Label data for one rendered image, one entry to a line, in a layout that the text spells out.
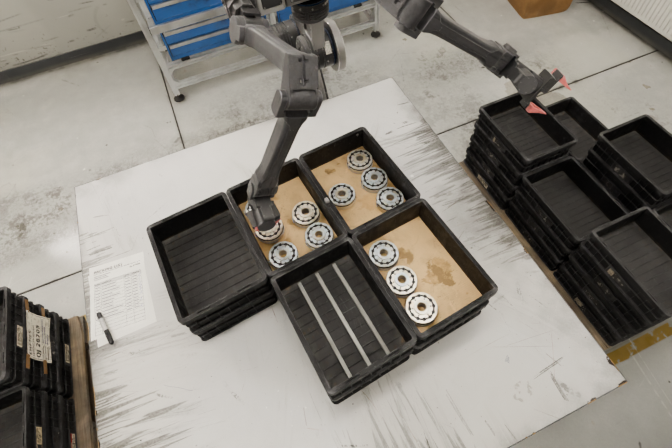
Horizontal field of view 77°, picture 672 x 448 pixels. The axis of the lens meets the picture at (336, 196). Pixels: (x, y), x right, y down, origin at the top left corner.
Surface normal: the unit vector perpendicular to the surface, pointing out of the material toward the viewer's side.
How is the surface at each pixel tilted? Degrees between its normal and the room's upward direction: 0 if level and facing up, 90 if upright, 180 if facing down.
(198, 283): 0
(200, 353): 0
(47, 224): 0
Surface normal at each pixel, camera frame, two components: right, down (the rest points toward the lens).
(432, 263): -0.06, -0.55
